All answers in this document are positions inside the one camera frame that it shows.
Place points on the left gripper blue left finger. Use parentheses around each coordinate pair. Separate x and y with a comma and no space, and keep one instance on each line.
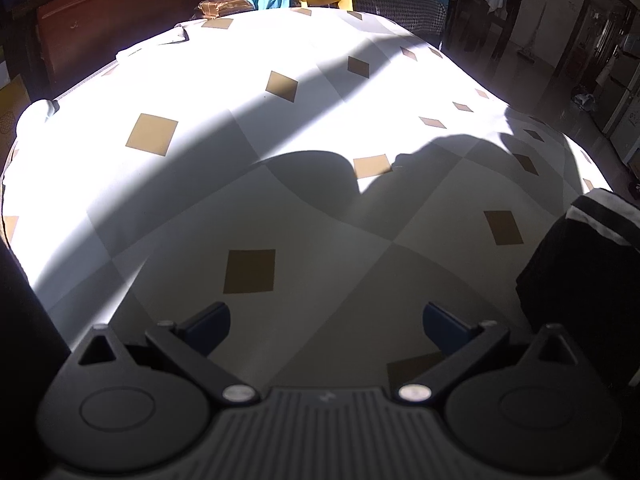
(205,331)

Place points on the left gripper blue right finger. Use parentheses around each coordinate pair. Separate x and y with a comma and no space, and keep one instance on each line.
(448,332)

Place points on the black t-shirt red lettering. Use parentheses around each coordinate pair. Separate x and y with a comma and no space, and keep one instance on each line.
(584,276)

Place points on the white checkered tablecloth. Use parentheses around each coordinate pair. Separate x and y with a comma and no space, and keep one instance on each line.
(326,174)

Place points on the dark wooden dining chair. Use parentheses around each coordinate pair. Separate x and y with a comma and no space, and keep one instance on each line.
(477,17)

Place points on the checkered grey sofa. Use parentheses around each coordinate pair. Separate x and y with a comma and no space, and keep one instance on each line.
(424,18)

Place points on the brown snack bag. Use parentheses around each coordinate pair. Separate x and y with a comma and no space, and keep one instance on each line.
(220,8)

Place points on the brown wooden cabinet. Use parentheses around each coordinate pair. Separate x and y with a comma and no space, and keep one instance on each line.
(53,44)

